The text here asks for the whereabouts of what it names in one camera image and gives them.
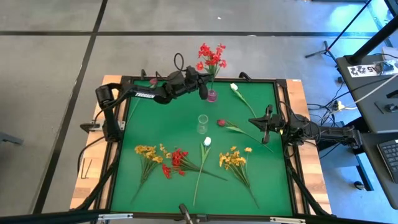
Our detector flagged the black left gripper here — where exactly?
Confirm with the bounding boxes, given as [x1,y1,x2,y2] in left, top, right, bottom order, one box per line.
[175,64,213,101]

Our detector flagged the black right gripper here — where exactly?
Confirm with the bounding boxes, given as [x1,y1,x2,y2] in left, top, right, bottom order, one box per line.
[248,104,285,144]

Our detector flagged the red flower bunch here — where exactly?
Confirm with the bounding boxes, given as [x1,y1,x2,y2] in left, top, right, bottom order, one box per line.
[161,148,229,182]
[195,42,228,91]

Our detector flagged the white tulip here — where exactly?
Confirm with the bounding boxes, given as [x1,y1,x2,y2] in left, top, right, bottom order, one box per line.
[229,82,258,119]
[192,136,212,207]

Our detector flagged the bright red tulip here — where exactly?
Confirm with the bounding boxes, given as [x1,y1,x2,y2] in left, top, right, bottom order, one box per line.
[216,119,274,153]

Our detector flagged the yellow flower bunch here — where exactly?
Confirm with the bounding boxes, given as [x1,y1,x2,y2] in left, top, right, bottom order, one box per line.
[130,143,172,203]
[218,145,261,209]

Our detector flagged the clear glass vase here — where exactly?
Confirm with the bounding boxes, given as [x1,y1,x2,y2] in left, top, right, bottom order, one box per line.
[197,114,210,135]

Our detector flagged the green table mat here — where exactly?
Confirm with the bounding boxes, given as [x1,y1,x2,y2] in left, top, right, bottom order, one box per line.
[110,79,294,217]

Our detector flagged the thin black tripod stand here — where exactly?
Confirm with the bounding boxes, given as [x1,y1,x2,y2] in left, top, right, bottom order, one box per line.
[304,0,373,65]

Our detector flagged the blue desk beam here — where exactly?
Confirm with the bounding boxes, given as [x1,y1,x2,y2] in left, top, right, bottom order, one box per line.
[348,136,376,192]

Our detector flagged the dark grey desk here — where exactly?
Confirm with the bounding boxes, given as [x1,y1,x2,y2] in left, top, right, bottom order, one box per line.
[360,132,398,210]

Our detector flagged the white paper with black marks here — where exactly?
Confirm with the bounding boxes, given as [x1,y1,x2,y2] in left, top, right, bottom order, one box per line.
[347,62,388,78]

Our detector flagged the black table clamp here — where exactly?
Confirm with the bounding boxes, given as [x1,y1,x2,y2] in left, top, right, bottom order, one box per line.
[80,121,105,134]

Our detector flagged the black angled rod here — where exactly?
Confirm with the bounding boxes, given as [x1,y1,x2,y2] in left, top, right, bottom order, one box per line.
[178,203,195,224]

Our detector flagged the black keyboard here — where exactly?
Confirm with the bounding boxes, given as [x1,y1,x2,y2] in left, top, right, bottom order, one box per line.
[376,138,398,185]

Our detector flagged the thick black pole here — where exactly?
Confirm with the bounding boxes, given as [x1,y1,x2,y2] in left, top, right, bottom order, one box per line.
[346,15,398,65]

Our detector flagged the grey floor object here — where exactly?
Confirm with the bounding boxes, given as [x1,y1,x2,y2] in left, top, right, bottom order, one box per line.
[0,131,24,146]

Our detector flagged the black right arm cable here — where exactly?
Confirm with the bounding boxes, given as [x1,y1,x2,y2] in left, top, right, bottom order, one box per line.
[277,100,298,125]

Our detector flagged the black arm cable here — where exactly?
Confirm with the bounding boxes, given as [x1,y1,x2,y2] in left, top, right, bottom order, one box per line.
[173,52,186,73]
[277,100,298,125]

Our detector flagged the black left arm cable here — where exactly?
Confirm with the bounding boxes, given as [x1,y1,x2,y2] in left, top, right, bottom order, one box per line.
[173,52,186,73]

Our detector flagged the black table frame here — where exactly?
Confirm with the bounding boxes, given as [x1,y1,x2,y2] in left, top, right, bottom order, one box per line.
[93,74,312,223]

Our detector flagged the black frame brace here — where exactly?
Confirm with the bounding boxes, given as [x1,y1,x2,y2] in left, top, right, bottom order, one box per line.
[73,155,121,212]
[287,161,330,217]

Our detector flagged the black floor cable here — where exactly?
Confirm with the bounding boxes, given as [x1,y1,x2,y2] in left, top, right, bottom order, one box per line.
[306,76,355,131]

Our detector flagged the silver frame bracket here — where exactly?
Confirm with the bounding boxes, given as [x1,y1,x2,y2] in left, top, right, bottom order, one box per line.
[98,213,134,221]
[269,217,307,224]

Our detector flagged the white cable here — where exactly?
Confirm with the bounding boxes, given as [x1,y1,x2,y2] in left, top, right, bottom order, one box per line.
[340,72,398,110]

